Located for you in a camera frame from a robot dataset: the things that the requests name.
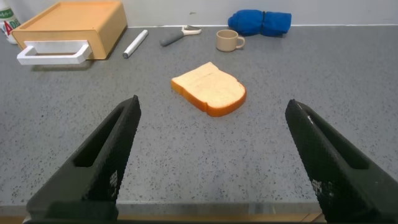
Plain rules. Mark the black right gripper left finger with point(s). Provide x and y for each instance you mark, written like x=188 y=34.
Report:
x=93 y=174

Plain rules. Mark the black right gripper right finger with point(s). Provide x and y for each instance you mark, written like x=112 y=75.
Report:
x=335 y=168

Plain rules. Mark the yellow drawer case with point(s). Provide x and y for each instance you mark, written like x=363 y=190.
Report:
x=71 y=17

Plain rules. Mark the white marker pen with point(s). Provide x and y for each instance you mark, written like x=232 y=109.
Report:
x=135 y=43

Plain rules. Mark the bread slice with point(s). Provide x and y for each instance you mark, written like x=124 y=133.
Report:
x=211 y=87

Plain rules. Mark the beige cup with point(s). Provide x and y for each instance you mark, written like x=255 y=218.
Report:
x=226 y=43

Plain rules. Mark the blue folded cloth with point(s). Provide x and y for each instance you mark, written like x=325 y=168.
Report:
x=248 y=21

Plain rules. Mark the white milk bottle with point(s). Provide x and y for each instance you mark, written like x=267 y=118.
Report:
x=7 y=25

